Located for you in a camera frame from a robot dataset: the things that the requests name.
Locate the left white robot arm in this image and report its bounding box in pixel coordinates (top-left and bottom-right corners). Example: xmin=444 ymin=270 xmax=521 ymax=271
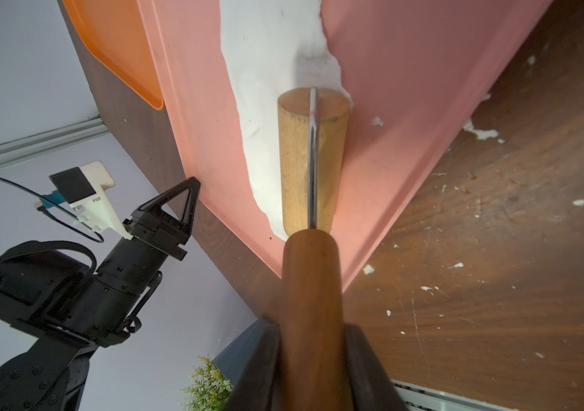
xmin=0 ymin=178 xmax=201 ymax=410

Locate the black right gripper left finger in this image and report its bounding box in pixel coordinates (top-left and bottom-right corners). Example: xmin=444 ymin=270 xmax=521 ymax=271
xmin=224 ymin=325 xmax=280 ymax=411

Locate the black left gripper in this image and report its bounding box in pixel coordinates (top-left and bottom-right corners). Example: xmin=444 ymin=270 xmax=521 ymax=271
xmin=60 ymin=177 xmax=201 ymax=347

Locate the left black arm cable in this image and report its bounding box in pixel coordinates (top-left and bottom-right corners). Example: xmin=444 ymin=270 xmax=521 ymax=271
xmin=0 ymin=168 xmax=105 ymax=289

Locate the pink silicone mat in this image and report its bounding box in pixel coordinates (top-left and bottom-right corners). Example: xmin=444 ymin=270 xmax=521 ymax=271
xmin=138 ymin=1 xmax=549 ymax=285

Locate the orange plastic tray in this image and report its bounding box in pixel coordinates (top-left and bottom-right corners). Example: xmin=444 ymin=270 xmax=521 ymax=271
xmin=63 ymin=0 xmax=165 ymax=111

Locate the white dough lump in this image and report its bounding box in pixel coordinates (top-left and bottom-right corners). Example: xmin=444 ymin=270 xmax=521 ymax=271
xmin=219 ymin=0 xmax=348 ymax=240

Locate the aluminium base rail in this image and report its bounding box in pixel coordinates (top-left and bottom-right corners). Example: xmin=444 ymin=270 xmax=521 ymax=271
xmin=391 ymin=379 xmax=517 ymax=411

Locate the small green potted plant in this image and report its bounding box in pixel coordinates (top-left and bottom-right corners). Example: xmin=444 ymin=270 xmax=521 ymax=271
xmin=181 ymin=317 xmax=272 ymax=411

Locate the wooden rolling pin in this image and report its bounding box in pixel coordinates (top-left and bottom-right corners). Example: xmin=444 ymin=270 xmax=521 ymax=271
xmin=278 ymin=87 xmax=353 ymax=410

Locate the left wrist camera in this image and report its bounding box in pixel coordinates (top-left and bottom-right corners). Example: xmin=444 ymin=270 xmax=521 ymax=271
xmin=35 ymin=160 xmax=133 ymax=240

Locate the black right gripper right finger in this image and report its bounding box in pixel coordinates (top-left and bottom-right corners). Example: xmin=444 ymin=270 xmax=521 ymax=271
xmin=344 ymin=324 xmax=408 ymax=411

